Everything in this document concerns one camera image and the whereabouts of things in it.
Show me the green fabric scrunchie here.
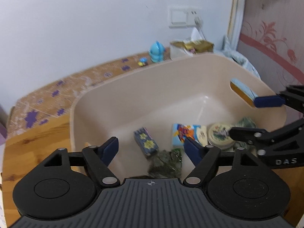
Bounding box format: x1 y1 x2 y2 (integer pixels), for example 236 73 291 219
233 116 257 152

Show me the round cream tin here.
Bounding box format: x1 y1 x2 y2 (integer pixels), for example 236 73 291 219
207 123 235 150

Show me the colourful cartoon tin box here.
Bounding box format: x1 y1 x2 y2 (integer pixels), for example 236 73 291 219
172 123 208 148

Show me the green dried herb bag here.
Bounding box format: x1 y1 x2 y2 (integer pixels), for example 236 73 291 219
148 148 182 179

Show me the black star pattern box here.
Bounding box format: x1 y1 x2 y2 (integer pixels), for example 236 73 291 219
133 127 159 158

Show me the beige plastic storage bin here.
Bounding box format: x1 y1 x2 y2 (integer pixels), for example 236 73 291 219
70 54 287 180

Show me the floral patterned side cabinet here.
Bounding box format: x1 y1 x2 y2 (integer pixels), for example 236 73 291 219
7 49 172 140

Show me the small blue toy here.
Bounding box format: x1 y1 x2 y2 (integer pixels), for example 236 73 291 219
138 58 148 67

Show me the gold tissue box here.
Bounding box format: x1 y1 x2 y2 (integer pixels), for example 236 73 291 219
169 28 214 59

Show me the blue toy figure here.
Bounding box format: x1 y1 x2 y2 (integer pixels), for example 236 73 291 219
149 41 166 63

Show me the white plug and cable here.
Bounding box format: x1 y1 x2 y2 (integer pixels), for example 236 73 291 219
193 15 207 41

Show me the white wall switch socket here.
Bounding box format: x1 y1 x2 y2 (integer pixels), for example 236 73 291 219
167 6 201 28

